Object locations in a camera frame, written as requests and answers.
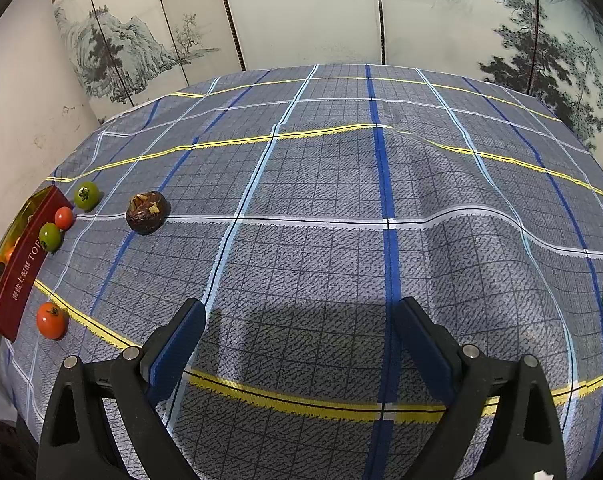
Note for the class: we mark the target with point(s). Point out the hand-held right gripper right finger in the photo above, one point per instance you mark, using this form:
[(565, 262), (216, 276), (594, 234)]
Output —
[(421, 350)]

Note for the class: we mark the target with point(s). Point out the green tomato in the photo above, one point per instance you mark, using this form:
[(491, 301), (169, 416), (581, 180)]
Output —
[(86, 195), (50, 236)]

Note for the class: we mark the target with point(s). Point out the red and gold tin box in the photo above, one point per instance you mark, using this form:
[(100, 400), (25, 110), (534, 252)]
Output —
[(26, 270)]

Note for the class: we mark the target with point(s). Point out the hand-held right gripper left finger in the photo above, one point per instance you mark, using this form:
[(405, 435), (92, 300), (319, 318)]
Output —
[(176, 350)]

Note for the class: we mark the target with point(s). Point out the orange-red tomato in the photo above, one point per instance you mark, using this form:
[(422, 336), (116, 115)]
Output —
[(51, 320)]

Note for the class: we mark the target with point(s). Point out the dark brown mangosteen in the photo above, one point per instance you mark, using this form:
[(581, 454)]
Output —
[(147, 211)]

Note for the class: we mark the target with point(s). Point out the landscape painted folding screen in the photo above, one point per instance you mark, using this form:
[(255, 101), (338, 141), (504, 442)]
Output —
[(306, 10)]

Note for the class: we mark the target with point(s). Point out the red tomato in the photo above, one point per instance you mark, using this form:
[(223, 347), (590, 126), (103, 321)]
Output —
[(64, 217)]

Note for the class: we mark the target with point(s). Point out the blue plaid tablecloth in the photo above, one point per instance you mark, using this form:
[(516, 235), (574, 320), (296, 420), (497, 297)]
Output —
[(331, 185)]

